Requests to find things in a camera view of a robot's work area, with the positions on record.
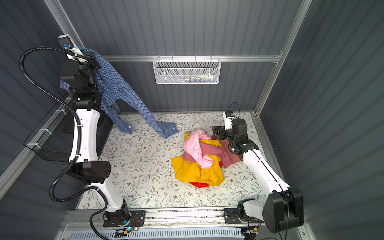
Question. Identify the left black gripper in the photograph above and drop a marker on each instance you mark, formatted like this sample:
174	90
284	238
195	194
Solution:
94	67

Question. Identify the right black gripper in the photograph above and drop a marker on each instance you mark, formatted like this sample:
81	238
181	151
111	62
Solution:
221	129

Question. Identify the blue checkered shirt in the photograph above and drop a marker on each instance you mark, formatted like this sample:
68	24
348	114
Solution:
113	87

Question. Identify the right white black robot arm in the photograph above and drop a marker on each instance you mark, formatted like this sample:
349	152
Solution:
284	206

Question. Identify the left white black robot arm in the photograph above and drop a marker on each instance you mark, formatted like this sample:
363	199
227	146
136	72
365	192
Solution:
86	166

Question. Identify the maroon pink cloth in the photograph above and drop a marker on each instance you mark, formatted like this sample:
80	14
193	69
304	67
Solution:
219	149

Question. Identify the red cloth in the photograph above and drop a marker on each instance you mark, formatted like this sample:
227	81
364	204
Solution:
209	177

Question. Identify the yellow cloth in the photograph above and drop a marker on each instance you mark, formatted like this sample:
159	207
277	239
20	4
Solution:
184	171

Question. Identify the items in white basket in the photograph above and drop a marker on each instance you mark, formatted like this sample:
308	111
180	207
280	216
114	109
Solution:
205	78

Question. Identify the floral table mat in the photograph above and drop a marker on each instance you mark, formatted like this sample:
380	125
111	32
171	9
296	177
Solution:
143	174

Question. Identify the white ventilation grille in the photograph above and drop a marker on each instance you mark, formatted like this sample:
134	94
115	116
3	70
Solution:
218	233

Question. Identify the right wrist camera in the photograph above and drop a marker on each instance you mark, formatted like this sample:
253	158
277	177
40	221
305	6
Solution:
228	117

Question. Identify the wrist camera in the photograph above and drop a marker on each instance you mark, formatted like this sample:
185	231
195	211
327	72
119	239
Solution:
67	43
228	117

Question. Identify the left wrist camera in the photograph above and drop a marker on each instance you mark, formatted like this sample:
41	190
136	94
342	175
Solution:
67	43

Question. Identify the black wire basket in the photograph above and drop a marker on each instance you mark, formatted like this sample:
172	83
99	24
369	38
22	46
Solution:
52	139

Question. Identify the white wire mesh basket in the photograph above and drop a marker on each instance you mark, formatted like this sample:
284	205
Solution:
168	71

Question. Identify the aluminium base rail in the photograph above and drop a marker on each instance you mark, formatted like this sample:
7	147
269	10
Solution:
188	217

